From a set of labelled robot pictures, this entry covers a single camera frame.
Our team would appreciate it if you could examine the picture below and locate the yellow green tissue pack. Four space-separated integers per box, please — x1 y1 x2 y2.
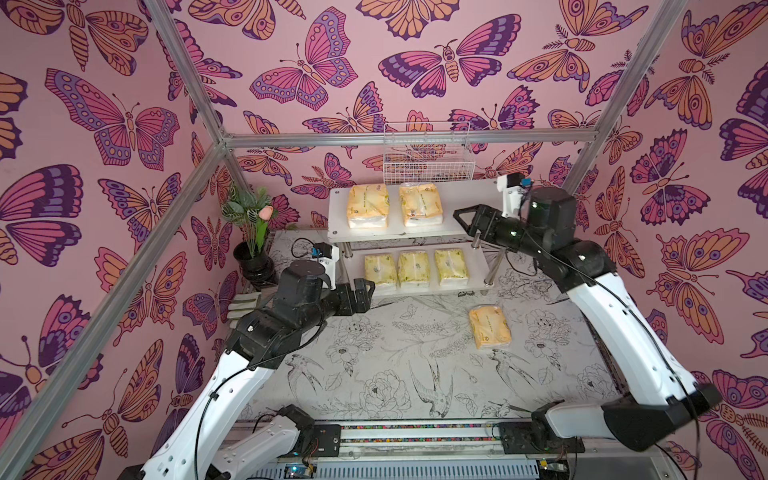
434 248 470 288
397 250 431 290
364 253 399 292

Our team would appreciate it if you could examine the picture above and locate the orange tissue pack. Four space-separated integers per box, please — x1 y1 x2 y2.
468 305 512 349
399 183 444 228
346 184 390 229

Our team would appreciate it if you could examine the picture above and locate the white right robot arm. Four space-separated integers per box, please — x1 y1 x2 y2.
453 187 722 452

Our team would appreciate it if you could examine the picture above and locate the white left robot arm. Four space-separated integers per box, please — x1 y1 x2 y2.
120 260 376 479

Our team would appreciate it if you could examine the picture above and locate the white two-tier shelf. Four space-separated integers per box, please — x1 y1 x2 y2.
327 179 505 299

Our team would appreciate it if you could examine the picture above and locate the pink dust brush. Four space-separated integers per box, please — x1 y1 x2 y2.
226 292 271 330

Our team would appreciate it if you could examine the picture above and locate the black vase with artificial plant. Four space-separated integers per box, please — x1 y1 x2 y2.
221 185 277 291

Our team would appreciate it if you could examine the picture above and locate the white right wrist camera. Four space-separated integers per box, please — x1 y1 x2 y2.
496 172 533 219

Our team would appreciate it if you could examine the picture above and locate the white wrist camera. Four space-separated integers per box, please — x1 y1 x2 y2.
496 172 533 219
311 242 340 290

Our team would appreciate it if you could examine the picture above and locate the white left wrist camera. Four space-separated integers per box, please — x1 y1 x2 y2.
311 242 340 290

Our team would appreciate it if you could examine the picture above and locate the white wire basket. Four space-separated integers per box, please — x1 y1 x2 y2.
381 120 476 185

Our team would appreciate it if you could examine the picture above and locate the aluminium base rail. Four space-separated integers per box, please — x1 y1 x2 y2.
227 417 685 480

